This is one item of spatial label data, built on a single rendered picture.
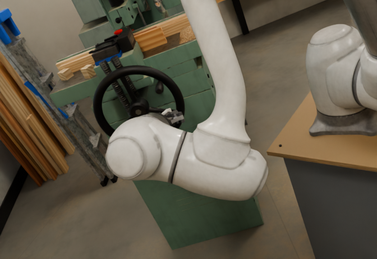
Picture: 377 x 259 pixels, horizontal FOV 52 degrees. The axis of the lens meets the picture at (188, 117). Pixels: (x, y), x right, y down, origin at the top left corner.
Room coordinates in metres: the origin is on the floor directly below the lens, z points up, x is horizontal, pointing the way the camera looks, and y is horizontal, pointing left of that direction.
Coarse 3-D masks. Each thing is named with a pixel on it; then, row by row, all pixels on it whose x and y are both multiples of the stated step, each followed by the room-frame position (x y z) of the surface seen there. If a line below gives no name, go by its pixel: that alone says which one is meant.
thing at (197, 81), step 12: (204, 60) 1.43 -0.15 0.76; (192, 72) 1.27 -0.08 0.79; (204, 72) 1.27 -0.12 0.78; (156, 84) 1.30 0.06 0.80; (180, 84) 1.28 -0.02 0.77; (192, 84) 1.28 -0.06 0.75; (204, 84) 1.27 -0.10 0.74; (156, 96) 1.30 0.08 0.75; (168, 96) 1.29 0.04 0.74; (108, 108) 1.33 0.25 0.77; (120, 108) 1.33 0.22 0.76; (108, 120) 1.34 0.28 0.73
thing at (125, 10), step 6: (126, 0) 1.50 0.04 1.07; (120, 6) 1.43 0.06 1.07; (126, 6) 1.42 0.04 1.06; (108, 12) 1.43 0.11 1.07; (114, 12) 1.42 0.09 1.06; (120, 12) 1.42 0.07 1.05; (126, 12) 1.41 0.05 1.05; (132, 12) 1.47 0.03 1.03; (114, 18) 1.42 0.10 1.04; (126, 18) 1.42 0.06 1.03; (132, 18) 1.43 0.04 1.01; (114, 24) 1.42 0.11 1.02; (120, 24) 1.42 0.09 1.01; (126, 24) 1.42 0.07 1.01
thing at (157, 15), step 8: (152, 0) 1.63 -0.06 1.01; (104, 8) 1.66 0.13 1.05; (152, 8) 1.63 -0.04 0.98; (136, 16) 1.64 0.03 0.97; (144, 16) 1.64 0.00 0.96; (152, 16) 1.63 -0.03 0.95; (160, 16) 1.63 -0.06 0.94; (168, 16) 1.79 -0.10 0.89; (112, 24) 1.66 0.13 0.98; (136, 24) 1.65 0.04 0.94
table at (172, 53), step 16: (160, 48) 1.33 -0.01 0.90; (176, 48) 1.28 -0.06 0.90; (192, 48) 1.27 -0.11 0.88; (160, 64) 1.29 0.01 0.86; (64, 80) 1.46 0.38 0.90; (80, 80) 1.37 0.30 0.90; (96, 80) 1.33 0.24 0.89; (144, 80) 1.21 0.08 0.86; (64, 96) 1.36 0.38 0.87; (80, 96) 1.35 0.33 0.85; (112, 96) 1.23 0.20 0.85
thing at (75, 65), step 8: (168, 24) 1.44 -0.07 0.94; (176, 24) 1.43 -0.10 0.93; (184, 24) 1.42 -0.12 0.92; (168, 32) 1.43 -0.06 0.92; (176, 32) 1.43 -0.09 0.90; (88, 56) 1.49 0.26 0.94; (64, 64) 1.52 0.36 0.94; (72, 64) 1.51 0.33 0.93; (80, 64) 1.50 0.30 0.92; (72, 72) 1.51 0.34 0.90
